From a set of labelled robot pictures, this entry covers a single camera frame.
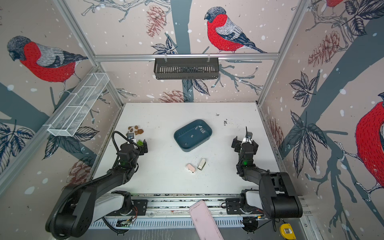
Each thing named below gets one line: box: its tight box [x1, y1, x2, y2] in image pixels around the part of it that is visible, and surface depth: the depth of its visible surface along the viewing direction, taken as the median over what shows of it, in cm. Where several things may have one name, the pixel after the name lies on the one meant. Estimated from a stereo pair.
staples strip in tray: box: [194, 125, 206, 134], surface depth 106 cm
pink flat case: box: [189, 200, 224, 240], surface depth 70 cm
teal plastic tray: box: [174, 119, 213, 152], surface depth 103 cm
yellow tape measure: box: [279, 223, 297, 240], surface depth 67 cm
